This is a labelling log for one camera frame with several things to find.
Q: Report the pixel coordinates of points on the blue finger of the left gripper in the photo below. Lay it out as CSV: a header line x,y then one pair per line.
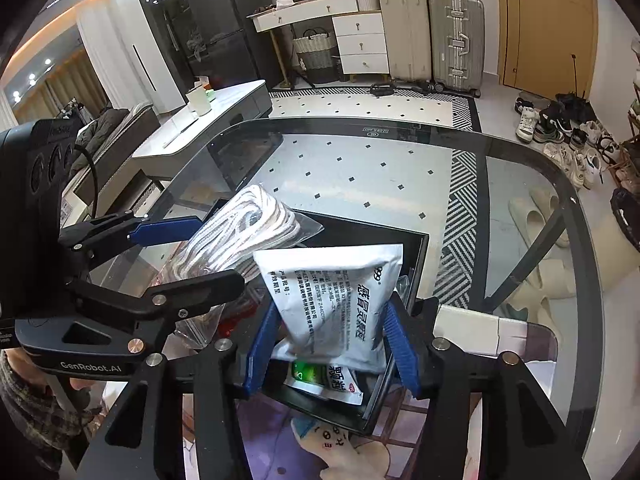
x,y
189,298
165,231

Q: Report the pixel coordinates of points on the white coffee table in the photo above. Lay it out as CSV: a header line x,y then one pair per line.
x,y
169,148

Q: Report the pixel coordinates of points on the white cup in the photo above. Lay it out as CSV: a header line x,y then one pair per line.
x,y
198,100

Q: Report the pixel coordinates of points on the person left hand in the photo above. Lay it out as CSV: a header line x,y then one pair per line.
x,y
87,394

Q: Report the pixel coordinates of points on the beige slippers under table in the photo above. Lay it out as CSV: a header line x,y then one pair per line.
x,y
552,278

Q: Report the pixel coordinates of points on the white vanity desk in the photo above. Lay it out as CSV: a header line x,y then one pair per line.
x,y
356,25

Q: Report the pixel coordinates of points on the white plush toy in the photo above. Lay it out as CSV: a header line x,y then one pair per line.
x,y
368,460

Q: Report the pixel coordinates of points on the person left plaid forearm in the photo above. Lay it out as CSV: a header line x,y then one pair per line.
x,y
35,430

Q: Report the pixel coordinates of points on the wooden door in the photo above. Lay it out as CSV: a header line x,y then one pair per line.
x,y
547,47

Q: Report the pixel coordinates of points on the grey sofa with blankets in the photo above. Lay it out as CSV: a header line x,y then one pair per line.
x,y
111,140

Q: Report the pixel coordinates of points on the white grey medicine packet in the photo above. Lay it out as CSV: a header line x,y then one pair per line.
x,y
332,302

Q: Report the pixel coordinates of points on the black glass cabinet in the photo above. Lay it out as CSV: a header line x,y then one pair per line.
x,y
178,37

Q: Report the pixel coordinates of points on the woven laundry basket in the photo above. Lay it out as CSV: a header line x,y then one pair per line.
x,y
318,55

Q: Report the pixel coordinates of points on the pile of shoes on floor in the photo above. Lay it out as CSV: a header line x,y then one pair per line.
x,y
570,134

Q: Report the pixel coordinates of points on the green white medicine packet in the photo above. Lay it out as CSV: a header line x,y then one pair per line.
x,y
326,382

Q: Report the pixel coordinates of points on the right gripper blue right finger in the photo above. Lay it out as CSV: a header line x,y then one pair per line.
x,y
409,337

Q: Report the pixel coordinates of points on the black refrigerator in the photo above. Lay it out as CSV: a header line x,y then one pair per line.
x,y
234,51

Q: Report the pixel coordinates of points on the beige suitcase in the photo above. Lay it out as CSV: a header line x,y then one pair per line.
x,y
408,39

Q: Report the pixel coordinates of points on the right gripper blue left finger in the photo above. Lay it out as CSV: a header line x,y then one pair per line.
x,y
259,355

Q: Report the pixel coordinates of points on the black cardboard storage box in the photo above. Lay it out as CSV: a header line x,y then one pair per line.
x,y
336,232

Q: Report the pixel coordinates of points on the wooden shoe rack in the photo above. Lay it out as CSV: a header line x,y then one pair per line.
x,y
626,170

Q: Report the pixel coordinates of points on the silver aluminium suitcase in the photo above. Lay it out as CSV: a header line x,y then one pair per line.
x,y
458,44

